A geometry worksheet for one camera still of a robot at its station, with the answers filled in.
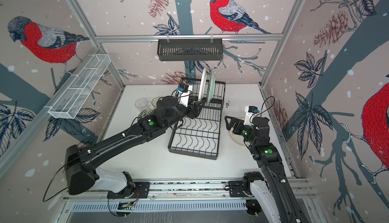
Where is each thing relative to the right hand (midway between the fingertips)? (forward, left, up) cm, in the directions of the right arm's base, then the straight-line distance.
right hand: (230, 120), depth 74 cm
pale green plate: (+10, +10, +13) cm, 19 cm away
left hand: (+2, +15, +14) cm, 20 cm away
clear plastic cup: (+21, +58, -16) cm, 64 cm away
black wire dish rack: (0, +17, -20) cm, 26 cm away
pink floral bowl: (+11, +53, -13) cm, 55 cm away
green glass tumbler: (+22, +48, -13) cm, 54 cm away
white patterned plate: (+11, +14, +14) cm, 23 cm away
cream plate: (0, -7, -21) cm, 22 cm away
